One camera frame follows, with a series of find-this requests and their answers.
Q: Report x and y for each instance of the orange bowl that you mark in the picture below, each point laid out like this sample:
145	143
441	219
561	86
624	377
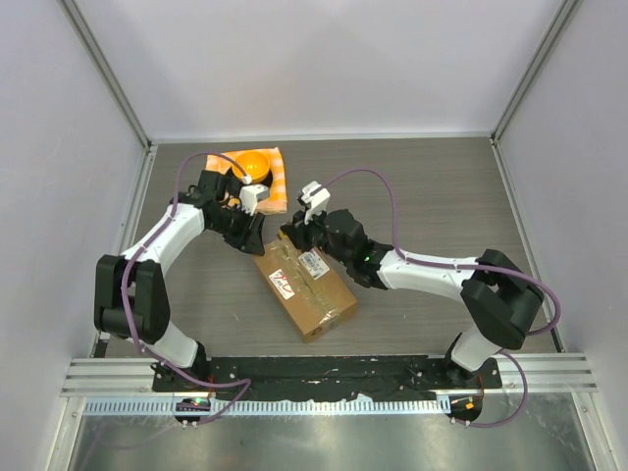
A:
251	166

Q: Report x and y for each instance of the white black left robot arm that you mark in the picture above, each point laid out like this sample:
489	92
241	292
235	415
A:
131	301

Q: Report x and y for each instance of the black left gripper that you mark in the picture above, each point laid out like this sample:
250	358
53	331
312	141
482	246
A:
250	236

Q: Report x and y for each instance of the brown cardboard express box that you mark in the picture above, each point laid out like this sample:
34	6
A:
312	293

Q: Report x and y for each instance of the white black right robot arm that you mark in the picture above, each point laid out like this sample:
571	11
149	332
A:
501	301

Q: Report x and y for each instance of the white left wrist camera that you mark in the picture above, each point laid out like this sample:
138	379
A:
251	194

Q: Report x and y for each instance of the white slotted cable duct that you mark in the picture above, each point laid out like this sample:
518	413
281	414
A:
197	406

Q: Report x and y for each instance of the orange checkered cloth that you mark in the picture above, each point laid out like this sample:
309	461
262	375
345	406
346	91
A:
277	202

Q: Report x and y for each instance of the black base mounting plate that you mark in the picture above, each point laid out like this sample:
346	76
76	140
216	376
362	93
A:
334	378

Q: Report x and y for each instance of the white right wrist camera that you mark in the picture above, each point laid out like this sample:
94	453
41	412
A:
314	198

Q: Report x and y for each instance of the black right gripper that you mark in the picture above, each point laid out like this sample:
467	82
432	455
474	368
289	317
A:
298	231

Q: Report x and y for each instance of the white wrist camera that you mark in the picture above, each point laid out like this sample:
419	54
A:
251	194
314	198

